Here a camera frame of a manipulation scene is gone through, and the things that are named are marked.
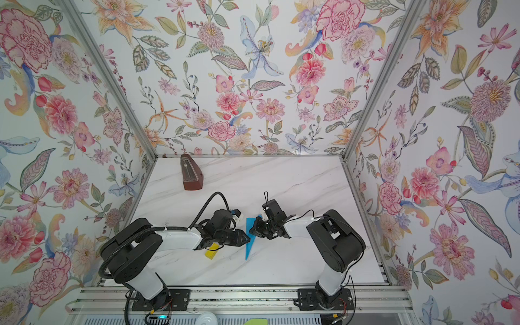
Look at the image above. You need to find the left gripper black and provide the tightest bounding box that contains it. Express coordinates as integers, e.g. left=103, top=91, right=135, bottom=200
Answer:
left=214, top=229, right=253, bottom=249

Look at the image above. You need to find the blue square paper sheet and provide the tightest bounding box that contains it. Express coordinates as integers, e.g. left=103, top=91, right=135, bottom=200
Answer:
left=245, top=215, right=262, bottom=261

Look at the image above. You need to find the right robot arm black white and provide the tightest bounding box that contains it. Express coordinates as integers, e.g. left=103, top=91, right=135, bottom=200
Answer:
left=248, top=200, right=366, bottom=303

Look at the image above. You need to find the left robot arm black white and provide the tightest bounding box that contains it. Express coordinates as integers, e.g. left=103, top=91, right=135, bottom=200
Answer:
left=98, top=209, right=251, bottom=301

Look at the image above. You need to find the yellow block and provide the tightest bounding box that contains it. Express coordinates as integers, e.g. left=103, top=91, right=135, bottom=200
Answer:
left=204, top=243, right=221, bottom=260

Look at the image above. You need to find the brown wooden metronome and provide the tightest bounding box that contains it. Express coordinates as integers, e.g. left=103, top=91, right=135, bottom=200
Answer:
left=180, top=154, right=204, bottom=191

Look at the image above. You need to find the white round object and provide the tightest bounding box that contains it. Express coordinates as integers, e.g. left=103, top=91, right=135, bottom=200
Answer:
left=195, top=311, right=219, bottom=325

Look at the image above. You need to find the green object at edge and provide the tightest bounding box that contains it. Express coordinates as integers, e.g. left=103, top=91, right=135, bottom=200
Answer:
left=244, top=318, right=269, bottom=325

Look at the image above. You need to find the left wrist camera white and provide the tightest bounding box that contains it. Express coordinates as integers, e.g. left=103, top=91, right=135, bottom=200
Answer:
left=231, top=209, right=242, bottom=222

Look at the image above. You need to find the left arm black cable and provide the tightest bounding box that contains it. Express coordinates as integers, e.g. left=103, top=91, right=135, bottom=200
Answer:
left=187, top=191, right=232, bottom=230

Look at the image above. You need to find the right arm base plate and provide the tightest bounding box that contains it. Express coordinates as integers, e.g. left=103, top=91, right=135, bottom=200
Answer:
left=293, top=288, right=355, bottom=311

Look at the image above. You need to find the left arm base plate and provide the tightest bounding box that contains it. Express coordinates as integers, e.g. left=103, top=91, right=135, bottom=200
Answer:
left=131, top=289, right=191, bottom=312

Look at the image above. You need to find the aluminium front rail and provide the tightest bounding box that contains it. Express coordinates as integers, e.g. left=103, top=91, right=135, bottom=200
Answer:
left=66, top=284, right=414, bottom=315

